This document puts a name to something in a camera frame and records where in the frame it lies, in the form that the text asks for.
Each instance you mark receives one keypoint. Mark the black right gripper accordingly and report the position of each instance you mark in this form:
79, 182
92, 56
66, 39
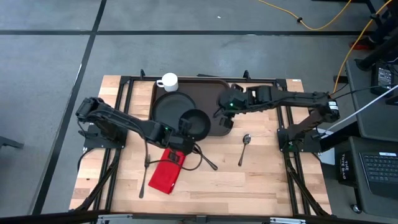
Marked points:
231, 101

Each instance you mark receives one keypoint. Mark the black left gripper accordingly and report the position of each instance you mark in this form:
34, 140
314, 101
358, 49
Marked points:
182, 143

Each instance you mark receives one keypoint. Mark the black round bowl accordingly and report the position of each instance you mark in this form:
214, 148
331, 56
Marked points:
199, 124

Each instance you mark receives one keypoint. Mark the black round plate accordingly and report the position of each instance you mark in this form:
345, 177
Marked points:
168, 109

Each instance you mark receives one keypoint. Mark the red cloth napkin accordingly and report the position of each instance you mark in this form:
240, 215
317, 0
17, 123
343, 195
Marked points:
164, 177

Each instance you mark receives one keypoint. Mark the silver metal knife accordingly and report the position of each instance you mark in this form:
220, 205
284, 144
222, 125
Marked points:
211, 165

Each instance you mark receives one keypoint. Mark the silver metal fork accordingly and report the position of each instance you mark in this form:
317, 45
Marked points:
143, 183

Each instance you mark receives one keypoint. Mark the white ceramic mug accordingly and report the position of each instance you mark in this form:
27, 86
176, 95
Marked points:
170, 81

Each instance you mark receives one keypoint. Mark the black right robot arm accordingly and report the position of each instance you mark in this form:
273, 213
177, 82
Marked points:
298, 98

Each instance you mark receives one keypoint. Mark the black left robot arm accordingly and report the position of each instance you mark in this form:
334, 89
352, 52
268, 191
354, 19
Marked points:
124, 123

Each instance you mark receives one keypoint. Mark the brown plastic serving tray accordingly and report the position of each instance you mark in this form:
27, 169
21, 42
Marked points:
208, 93

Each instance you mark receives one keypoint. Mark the silver metal spoon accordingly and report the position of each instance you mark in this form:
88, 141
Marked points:
247, 139

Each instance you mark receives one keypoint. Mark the black power block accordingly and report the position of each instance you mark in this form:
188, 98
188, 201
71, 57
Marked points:
339, 79

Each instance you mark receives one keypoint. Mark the black tote bag box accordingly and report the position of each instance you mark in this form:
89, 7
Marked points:
345, 169

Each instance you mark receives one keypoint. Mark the grey side table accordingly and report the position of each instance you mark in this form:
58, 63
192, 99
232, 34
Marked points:
373, 205
362, 124

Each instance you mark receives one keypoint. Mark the small red object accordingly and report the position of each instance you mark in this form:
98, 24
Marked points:
360, 46

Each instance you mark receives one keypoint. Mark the black crossbar with silver brackets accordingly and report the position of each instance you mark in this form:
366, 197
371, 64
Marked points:
46, 217

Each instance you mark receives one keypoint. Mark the black device with screen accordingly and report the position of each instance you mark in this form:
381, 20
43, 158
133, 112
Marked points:
384, 77

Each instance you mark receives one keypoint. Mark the person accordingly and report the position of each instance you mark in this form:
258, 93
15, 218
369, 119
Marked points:
377, 51

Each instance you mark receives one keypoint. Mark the laptop keyboard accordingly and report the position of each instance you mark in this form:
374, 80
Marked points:
379, 168

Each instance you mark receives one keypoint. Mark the grey furniture leg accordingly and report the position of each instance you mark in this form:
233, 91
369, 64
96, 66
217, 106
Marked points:
11, 143

